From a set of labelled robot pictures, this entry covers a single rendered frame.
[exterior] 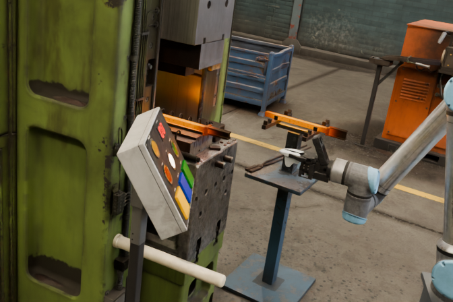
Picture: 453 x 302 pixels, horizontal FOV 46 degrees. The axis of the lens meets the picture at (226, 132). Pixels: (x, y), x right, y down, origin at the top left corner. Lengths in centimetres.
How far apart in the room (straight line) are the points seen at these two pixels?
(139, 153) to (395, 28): 836
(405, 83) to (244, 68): 172
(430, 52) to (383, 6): 430
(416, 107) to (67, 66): 404
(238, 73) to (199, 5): 408
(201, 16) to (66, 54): 49
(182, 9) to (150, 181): 72
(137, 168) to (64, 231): 85
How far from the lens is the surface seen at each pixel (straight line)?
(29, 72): 203
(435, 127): 196
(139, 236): 169
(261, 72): 584
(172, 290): 233
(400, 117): 549
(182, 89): 242
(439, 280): 193
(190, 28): 190
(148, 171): 142
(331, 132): 257
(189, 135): 209
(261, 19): 1039
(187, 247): 218
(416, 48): 538
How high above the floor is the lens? 170
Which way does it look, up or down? 19 degrees down
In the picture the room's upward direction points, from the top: 8 degrees clockwise
